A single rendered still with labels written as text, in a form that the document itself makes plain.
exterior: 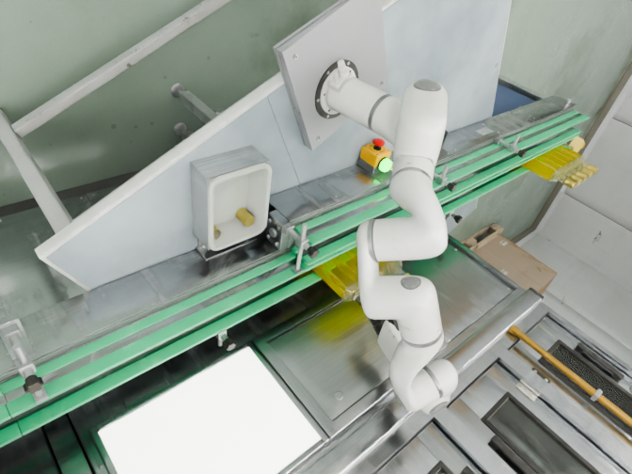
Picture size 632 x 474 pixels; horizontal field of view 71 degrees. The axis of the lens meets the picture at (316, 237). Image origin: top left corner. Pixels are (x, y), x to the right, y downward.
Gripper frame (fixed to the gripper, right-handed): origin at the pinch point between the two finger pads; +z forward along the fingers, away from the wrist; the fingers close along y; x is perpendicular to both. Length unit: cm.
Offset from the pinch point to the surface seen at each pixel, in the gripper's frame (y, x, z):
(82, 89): 29, 60, 84
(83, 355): 5, 70, 8
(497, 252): -245, -338, 176
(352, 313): -12.9, -0.7, 10.2
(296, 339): -12.5, 19.1, 7.3
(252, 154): 34, 25, 33
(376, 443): -12.8, 12.5, -26.6
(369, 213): 13.1, -9.1, 25.1
